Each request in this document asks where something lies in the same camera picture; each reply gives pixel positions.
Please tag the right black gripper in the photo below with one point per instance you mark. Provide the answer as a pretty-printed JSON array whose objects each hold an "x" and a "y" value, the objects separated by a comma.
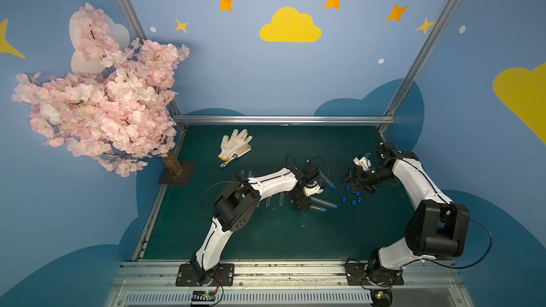
[{"x": 364, "y": 177}]

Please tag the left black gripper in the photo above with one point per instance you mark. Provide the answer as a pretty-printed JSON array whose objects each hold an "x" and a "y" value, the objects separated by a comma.
[{"x": 303, "y": 198}]

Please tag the test tube diagonal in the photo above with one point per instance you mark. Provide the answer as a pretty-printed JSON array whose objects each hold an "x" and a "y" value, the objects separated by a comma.
[
  {"x": 323, "y": 202},
  {"x": 316, "y": 208}
]

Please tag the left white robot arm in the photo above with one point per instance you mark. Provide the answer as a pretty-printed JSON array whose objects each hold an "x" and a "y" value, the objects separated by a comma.
[{"x": 237, "y": 203}]

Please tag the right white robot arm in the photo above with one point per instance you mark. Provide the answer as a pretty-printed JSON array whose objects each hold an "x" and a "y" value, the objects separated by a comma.
[{"x": 437, "y": 228}]

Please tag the white cotton work glove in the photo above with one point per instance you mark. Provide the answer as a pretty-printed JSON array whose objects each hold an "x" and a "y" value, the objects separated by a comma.
[{"x": 237, "y": 144}]

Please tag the right small circuit board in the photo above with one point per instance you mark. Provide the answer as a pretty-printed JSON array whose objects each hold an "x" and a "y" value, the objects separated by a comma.
[{"x": 381, "y": 298}]

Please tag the small circuit board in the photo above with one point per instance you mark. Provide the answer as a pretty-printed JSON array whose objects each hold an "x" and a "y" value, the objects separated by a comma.
[
  {"x": 203, "y": 298},
  {"x": 381, "y": 298}
]

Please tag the black square tree base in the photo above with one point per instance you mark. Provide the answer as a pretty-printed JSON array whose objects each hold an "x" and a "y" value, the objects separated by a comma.
[{"x": 171, "y": 179}]

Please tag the left small circuit board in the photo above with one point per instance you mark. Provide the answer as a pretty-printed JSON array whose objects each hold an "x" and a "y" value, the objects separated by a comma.
[{"x": 203, "y": 298}]

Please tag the pink cherry blossom tree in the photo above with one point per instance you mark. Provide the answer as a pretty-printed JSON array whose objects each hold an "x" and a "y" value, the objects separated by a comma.
[{"x": 120, "y": 120}]

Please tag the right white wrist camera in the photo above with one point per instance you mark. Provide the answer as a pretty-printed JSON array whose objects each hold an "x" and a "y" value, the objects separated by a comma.
[{"x": 364, "y": 163}]

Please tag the green handled small tool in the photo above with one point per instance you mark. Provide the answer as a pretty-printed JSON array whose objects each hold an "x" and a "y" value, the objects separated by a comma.
[{"x": 224, "y": 164}]

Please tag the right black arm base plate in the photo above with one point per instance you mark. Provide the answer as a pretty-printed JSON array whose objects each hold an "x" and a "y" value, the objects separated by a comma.
[{"x": 362, "y": 274}]

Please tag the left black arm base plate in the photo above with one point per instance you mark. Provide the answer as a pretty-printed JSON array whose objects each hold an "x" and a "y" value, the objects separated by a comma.
[{"x": 190, "y": 276}]

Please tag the aluminium frame back bar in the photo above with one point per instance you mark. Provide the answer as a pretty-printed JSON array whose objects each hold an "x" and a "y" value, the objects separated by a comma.
[{"x": 282, "y": 120}]

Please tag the aluminium frame left post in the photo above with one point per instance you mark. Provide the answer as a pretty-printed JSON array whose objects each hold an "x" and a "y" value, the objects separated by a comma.
[{"x": 143, "y": 38}]

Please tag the aluminium frame post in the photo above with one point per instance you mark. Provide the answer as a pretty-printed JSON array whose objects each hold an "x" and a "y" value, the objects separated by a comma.
[
  {"x": 143, "y": 38},
  {"x": 445, "y": 14}
]

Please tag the aluminium mounting rail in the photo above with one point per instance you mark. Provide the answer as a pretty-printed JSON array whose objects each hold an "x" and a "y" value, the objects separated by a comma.
[{"x": 286, "y": 283}]

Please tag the aluminium frame right post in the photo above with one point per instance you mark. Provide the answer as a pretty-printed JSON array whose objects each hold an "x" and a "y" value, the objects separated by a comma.
[{"x": 445, "y": 14}]

